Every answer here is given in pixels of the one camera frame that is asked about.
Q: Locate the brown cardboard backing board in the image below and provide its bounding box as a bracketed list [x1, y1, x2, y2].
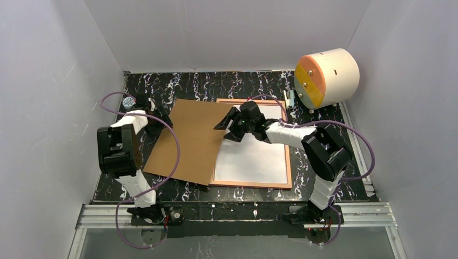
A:
[143, 99, 232, 186]

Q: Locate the landscape photo print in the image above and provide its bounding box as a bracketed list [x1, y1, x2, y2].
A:
[213, 104, 289, 185]

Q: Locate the pink wooden picture frame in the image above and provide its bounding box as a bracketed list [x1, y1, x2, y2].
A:
[208, 98, 292, 190]

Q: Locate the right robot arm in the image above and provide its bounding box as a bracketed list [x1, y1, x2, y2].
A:
[214, 101, 354, 222]

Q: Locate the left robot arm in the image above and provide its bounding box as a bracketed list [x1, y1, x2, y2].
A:
[97, 93, 173, 224]

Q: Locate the blue lidded small jar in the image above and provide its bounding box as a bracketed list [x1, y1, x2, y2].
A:
[122, 97, 137, 110]

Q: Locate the white cylindrical drawer unit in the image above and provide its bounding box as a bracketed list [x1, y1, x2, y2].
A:
[294, 48, 360, 113]

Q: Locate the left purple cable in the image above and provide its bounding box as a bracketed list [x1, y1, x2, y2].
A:
[99, 92, 181, 250]

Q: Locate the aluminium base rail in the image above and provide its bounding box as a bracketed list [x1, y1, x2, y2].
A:
[69, 202, 406, 258]

